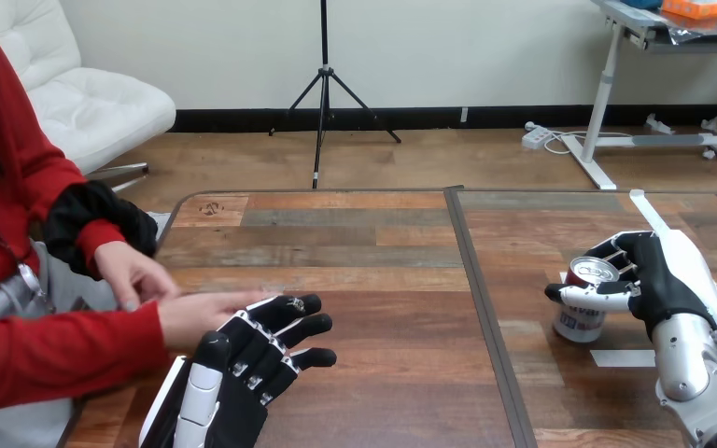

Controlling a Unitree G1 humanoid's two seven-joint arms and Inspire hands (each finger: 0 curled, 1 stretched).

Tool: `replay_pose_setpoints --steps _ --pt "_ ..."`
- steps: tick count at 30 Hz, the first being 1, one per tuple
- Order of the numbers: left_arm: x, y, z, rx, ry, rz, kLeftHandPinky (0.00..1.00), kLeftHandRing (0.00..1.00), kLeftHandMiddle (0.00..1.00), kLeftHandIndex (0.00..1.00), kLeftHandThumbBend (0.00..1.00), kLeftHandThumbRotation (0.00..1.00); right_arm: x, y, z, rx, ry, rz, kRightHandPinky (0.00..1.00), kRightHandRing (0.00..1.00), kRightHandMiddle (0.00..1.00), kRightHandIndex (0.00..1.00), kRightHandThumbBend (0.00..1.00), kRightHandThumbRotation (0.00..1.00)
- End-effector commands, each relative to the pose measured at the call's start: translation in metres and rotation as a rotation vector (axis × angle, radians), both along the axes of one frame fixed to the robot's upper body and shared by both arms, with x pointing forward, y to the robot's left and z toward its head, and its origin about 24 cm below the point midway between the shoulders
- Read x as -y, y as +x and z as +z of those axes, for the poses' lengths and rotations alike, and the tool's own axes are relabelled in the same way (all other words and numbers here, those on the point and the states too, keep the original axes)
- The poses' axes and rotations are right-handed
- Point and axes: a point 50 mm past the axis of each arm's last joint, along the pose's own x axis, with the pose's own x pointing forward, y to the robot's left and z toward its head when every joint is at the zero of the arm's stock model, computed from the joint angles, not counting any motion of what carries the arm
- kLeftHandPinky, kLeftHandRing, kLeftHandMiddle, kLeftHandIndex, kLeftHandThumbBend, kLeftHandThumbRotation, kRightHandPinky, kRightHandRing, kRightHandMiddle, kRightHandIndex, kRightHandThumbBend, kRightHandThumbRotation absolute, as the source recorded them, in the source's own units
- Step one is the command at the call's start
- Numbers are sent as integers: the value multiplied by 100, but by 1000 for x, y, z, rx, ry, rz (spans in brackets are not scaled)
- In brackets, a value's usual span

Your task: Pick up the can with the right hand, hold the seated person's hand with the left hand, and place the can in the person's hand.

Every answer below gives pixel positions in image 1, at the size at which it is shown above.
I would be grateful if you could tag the white cushioned chair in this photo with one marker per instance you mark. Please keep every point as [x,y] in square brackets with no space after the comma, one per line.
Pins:
[92,105]

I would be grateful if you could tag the red and white drink can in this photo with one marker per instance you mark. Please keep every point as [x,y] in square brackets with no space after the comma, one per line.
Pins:
[578,324]

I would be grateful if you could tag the orange thing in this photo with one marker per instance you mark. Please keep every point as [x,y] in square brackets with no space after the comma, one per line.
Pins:
[697,7]

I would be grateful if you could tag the blue thing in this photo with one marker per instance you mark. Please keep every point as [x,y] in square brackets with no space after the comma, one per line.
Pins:
[642,3]

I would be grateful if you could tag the white desk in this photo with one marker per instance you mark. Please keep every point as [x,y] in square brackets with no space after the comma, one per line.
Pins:
[600,105]

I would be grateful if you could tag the person's hand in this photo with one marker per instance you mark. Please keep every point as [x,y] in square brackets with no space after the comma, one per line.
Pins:
[194,315]
[126,272]

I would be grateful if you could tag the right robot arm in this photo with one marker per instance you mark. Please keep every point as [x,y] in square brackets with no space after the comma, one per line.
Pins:
[689,371]

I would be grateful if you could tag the person's body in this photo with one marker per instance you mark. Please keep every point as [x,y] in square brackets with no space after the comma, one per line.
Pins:
[6,185]

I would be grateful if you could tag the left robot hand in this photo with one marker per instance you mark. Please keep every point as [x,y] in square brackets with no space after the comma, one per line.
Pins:
[241,389]

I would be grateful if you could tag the white power strip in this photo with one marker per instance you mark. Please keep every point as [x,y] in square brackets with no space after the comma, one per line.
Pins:
[535,136]

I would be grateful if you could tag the black tripod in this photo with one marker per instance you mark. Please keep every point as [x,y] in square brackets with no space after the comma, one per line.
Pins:
[324,93]

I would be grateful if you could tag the person's forearm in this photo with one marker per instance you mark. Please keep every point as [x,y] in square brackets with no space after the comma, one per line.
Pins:
[55,358]
[95,216]

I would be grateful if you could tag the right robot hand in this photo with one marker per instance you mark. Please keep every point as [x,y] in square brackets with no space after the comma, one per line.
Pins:
[661,284]

